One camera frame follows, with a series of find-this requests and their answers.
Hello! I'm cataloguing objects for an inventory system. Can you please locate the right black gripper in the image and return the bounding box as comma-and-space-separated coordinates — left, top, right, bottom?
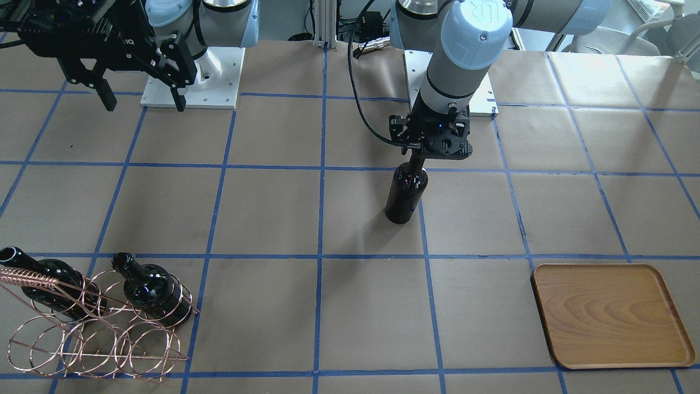
2, 1, 196, 112

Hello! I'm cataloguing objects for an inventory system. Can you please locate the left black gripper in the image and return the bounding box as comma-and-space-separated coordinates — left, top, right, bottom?
388, 104, 473, 159

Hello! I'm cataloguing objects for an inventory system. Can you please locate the dark wine bottle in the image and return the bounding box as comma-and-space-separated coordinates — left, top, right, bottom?
0, 246, 99, 321
112, 252, 192, 328
383, 155, 429, 224

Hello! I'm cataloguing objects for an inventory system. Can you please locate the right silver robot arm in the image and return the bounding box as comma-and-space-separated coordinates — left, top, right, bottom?
2, 1, 260, 112

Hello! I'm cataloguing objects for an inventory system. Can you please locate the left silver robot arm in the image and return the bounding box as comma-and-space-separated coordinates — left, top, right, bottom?
87, 1, 610, 160

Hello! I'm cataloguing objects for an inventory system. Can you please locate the wooden tray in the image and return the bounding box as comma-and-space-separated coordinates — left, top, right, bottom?
532, 264, 697, 370

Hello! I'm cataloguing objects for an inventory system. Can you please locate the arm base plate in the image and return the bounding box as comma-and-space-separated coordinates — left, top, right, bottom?
140, 46, 247, 110
404, 50, 499, 117

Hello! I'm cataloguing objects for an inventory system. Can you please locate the left arm gripper cable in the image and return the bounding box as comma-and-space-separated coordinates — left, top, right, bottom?
348, 0, 411, 147

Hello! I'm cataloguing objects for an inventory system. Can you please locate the aluminium frame post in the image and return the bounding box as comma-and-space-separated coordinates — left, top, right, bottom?
312, 0, 339, 51

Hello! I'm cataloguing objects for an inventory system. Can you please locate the copper wire bottle basket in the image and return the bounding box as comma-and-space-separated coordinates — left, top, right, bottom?
5, 271, 188, 381

